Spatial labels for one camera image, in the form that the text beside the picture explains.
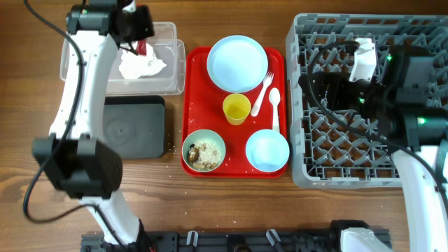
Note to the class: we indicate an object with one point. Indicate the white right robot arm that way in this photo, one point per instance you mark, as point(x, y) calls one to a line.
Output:
point(416, 136)

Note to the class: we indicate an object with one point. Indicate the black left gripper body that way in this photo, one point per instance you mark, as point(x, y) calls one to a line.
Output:
point(143, 25)

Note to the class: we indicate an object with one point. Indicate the clear plastic waste bin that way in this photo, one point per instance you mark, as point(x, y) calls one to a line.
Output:
point(167, 47)

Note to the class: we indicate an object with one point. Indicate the green bowl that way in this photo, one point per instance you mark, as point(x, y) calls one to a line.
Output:
point(197, 135)

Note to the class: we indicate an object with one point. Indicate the black waste tray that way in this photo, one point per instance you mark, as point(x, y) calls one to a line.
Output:
point(134, 126)

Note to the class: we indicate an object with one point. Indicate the white napkin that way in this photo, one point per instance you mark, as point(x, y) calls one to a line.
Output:
point(135, 66)

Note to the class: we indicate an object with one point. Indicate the yellow plastic cup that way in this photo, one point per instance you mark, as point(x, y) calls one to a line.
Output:
point(236, 108)

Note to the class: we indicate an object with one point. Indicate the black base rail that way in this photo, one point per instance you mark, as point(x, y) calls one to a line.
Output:
point(254, 241)

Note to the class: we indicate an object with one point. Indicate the white plastic spoon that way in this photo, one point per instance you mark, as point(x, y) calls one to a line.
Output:
point(274, 99)

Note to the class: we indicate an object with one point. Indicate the grey dishwasher rack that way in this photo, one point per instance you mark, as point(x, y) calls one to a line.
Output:
point(324, 154)

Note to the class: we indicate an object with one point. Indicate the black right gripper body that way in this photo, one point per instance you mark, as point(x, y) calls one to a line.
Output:
point(334, 93)

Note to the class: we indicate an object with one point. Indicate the red snack wrapper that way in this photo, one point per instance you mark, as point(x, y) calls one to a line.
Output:
point(141, 47)

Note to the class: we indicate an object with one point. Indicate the red serving tray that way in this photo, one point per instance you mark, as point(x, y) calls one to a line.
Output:
point(203, 110)

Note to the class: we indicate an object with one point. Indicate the rice and food scraps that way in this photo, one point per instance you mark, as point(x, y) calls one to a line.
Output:
point(204, 155)

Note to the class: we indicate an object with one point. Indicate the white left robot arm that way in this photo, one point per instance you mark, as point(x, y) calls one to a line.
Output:
point(73, 156)

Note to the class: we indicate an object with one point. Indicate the light blue plate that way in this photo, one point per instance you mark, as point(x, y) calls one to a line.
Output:
point(237, 64)

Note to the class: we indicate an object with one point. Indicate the white plastic fork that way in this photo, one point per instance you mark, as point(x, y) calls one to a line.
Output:
point(267, 81)

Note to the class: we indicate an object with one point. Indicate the light blue bowl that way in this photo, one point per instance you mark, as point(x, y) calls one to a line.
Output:
point(267, 150)

